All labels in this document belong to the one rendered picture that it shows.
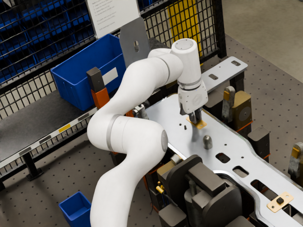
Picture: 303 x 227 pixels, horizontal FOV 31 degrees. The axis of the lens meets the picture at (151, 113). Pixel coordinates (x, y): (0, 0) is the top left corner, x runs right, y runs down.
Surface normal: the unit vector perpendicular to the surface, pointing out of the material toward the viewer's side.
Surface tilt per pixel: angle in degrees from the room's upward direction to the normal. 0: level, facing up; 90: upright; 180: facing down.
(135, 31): 90
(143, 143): 30
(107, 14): 90
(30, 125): 0
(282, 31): 0
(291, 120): 0
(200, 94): 89
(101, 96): 90
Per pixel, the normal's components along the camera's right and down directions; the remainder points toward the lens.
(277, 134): -0.17, -0.74
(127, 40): 0.58, 0.46
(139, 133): -0.33, -0.34
